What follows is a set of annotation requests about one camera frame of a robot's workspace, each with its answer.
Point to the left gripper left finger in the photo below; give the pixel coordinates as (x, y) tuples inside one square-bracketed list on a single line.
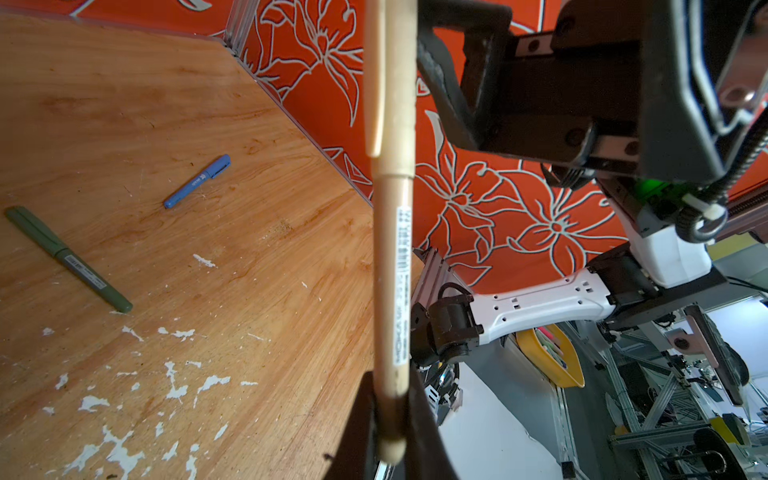
[(356, 455)]

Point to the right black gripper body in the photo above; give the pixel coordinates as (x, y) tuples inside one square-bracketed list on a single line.
[(665, 90)]

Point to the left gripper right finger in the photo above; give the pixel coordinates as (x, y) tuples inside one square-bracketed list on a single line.
[(426, 457)]

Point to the beige pen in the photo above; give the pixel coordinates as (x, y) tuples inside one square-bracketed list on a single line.
[(390, 71)]

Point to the blue pen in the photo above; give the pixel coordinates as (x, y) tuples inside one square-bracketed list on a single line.
[(212, 171)]

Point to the green pen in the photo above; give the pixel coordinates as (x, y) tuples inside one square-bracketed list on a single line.
[(45, 238)]

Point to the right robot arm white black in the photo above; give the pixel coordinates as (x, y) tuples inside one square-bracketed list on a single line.
[(660, 268)]

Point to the yellow tray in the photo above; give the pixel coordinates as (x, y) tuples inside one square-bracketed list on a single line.
[(550, 350)]

